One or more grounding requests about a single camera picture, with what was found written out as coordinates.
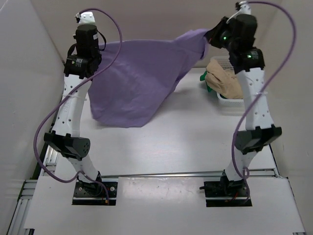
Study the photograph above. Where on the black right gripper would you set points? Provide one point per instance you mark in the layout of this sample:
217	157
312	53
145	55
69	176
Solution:
211	35

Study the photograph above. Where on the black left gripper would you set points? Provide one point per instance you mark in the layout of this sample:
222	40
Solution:
98	48

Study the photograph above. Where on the purple t-shirt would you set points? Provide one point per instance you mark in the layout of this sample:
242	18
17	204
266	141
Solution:
143	73

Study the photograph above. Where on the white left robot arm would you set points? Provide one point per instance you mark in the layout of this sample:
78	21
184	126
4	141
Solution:
83	59

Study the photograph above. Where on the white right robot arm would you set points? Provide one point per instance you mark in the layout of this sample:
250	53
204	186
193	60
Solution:
236	35

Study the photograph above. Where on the beige t-shirt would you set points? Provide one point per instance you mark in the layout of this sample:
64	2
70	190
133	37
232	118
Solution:
222	81

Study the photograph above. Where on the green t-shirt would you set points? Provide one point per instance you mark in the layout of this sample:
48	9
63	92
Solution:
202	78

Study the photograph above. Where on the white plastic basket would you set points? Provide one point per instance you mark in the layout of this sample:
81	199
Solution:
229	106

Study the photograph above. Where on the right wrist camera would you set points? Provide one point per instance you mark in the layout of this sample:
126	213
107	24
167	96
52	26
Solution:
243	8

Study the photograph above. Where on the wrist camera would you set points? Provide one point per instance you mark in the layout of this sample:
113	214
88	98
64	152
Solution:
85	18
243	8

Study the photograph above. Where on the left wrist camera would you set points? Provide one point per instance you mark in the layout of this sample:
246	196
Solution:
85	18

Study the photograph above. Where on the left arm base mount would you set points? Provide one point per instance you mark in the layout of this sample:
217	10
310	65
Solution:
94	195

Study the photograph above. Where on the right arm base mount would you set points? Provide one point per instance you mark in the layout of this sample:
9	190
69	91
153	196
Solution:
225	193

